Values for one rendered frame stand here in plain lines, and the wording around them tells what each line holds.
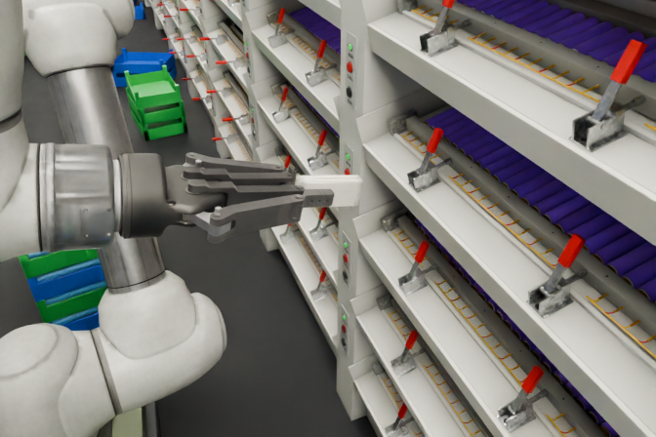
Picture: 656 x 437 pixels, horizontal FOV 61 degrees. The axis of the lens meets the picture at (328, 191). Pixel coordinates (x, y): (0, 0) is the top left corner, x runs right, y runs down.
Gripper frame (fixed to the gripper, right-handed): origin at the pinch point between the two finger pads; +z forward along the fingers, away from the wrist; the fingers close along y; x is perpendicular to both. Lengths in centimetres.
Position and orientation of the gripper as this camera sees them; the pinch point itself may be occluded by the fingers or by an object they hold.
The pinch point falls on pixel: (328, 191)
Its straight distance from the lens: 56.7
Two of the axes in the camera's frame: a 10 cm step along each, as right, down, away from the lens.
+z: 9.1, -0.2, 4.2
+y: 3.7, 5.0, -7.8
